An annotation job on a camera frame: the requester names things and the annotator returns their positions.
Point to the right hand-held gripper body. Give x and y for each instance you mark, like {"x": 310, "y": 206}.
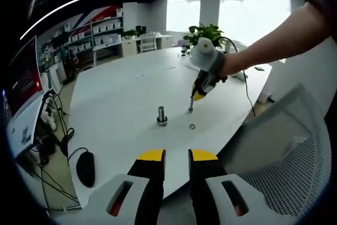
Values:
{"x": 205, "y": 56}

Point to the black screen on stand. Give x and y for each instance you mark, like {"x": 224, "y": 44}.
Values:
{"x": 60, "y": 40}

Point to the small steel threaded stud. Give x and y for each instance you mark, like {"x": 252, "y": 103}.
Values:
{"x": 191, "y": 105}

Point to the large black washer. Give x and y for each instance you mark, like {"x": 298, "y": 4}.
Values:
{"x": 158, "y": 120}

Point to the white-framed red screen monitor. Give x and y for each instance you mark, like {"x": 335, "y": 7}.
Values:
{"x": 22, "y": 82}

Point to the shelf with white bins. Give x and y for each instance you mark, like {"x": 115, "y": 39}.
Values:
{"x": 100, "y": 28}

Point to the small green cabinet plants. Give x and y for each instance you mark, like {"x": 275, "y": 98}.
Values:
{"x": 129, "y": 34}

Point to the large steel threaded stud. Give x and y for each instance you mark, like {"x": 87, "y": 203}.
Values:
{"x": 161, "y": 113}

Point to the black computer mouse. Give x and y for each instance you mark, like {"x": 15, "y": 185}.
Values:
{"x": 85, "y": 167}

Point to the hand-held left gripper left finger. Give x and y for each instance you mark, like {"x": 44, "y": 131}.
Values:
{"x": 147, "y": 180}

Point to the white slatted chair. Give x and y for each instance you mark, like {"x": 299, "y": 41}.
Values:
{"x": 147, "y": 41}

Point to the person's right hand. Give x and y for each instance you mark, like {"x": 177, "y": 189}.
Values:
{"x": 235, "y": 63}

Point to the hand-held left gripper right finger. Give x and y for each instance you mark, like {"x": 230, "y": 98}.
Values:
{"x": 208, "y": 172}

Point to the green plant in white pot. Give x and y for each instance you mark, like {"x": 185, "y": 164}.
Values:
{"x": 208, "y": 31}

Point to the white trestle table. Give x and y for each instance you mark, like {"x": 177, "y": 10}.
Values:
{"x": 108, "y": 47}

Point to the white mesh office chair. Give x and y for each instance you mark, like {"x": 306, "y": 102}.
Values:
{"x": 284, "y": 135}

